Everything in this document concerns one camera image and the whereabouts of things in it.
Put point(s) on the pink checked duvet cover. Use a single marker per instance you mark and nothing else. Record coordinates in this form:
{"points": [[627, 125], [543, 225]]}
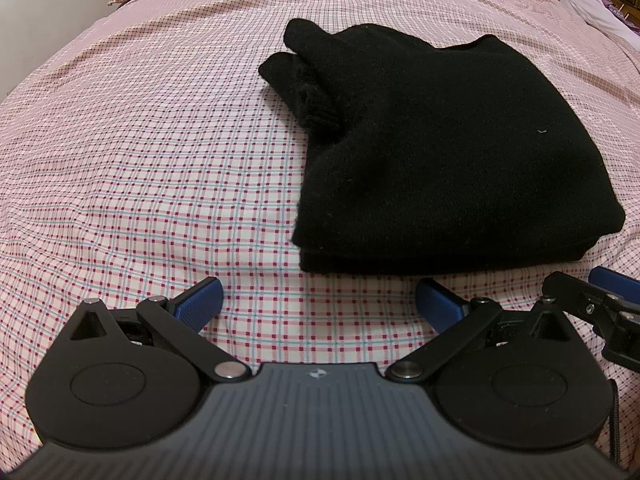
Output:
{"points": [[150, 135]]}

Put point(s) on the purple crumpled cloth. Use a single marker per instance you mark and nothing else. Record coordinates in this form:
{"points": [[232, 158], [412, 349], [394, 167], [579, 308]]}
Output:
{"points": [[622, 10]]}

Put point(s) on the pale pink pillow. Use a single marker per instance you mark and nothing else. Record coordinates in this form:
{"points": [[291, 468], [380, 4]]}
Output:
{"points": [[600, 12]]}

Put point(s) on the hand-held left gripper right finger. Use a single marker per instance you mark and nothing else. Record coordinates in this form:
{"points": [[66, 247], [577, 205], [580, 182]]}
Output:
{"points": [[439, 302]]}

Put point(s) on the black buttoned cardigan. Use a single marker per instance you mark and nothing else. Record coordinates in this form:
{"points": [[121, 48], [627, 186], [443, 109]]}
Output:
{"points": [[440, 150]]}

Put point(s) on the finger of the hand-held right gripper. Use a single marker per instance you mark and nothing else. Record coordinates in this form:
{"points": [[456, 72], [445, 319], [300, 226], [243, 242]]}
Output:
{"points": [[617, 282], [575, 292]]}

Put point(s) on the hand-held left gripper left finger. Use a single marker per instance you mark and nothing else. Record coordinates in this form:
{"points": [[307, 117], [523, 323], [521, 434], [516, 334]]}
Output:
{"points": [[201, 302]]}

